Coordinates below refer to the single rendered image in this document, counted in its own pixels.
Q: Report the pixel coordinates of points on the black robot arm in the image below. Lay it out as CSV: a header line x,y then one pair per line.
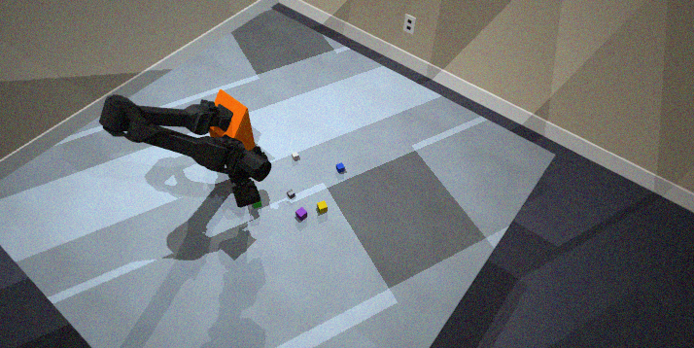
x,y
144,124

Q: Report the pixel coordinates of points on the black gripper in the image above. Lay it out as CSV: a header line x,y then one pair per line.
x,y
245,191

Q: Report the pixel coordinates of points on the yellow block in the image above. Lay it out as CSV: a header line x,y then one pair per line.
x,y
322,207

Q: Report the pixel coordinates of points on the purple block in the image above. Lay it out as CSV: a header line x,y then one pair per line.
x,y
301,213

